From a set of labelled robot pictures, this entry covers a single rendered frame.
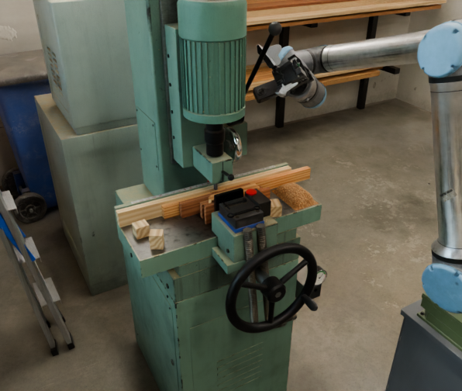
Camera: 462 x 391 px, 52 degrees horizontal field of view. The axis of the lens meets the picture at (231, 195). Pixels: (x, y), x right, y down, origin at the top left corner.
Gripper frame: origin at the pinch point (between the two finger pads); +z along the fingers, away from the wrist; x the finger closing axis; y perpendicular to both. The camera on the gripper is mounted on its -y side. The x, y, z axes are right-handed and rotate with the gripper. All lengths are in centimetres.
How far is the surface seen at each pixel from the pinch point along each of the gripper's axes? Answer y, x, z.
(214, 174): -27.3, 17.6, -3.5
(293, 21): -20, -120, -201
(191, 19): -6.1, -11.5, 20.8
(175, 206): -42.2, 21.2, -1.5
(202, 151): -29.2, 8.9, -5.7
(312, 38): -24, -140, -279
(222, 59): -5.5, -2.2, 13.1
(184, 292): -49, 46, 0
